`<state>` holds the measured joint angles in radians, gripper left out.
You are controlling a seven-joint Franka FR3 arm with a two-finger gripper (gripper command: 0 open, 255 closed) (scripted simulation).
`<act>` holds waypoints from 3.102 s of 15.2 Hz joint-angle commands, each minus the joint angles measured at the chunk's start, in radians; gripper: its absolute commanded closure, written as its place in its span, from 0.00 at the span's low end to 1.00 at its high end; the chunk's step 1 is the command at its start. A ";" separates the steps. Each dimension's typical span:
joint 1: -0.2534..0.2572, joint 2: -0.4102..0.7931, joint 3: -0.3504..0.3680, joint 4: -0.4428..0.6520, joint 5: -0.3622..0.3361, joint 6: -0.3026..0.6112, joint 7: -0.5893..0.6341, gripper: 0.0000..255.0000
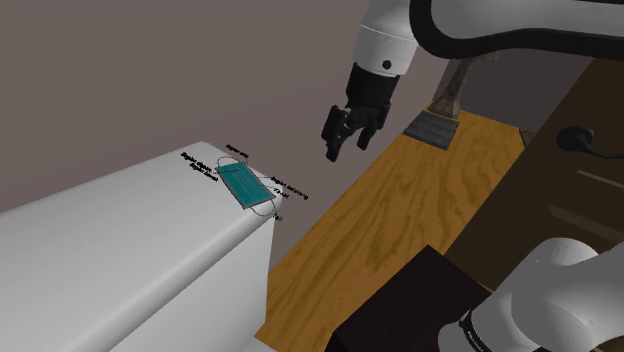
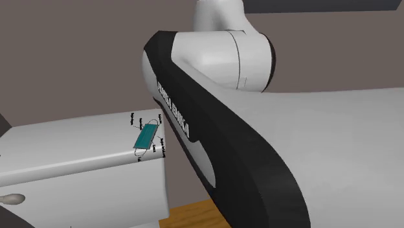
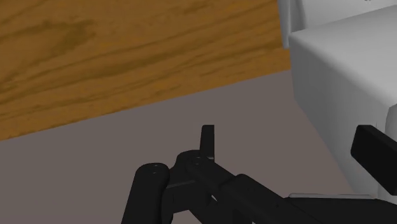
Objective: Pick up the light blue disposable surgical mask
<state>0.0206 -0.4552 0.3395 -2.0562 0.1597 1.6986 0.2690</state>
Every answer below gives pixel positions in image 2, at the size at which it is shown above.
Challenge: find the teal face mask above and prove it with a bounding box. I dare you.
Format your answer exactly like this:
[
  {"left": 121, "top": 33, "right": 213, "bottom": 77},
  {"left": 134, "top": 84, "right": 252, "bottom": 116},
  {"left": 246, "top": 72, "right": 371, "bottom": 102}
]
[{"left": 129, "top": 112, "right": 167, "bottom": 163}]

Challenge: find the white toilet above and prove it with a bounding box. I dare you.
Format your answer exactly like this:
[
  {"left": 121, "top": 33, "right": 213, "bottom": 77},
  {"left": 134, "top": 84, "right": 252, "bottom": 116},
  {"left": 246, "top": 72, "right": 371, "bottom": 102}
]
[{"left": 0, "top": 108, "right": 170, "bottom": 228}]

